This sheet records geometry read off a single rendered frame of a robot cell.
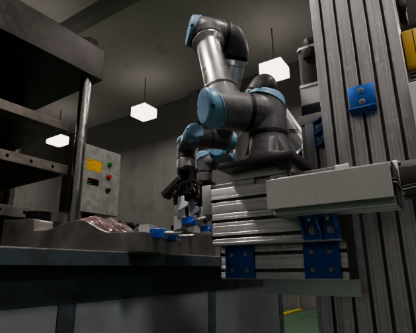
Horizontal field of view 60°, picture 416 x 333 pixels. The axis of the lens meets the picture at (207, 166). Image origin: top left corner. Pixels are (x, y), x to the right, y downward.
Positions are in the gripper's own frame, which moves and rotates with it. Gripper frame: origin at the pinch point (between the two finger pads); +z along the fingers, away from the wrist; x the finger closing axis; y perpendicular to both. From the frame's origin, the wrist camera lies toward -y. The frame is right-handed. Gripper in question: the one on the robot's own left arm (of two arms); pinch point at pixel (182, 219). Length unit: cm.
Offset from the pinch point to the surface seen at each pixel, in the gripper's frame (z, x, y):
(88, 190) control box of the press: -40, 15, -80
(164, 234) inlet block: 14.3, -25.3, 12.8
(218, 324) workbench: 36.5, 22.8, -1.1
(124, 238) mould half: 16.4, -34.9, 6.2
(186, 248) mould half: 11.6, 1.1, 0.8
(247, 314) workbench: 32, 46, -1
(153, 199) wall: -320, 556, -533
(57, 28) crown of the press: -108, -34, -54
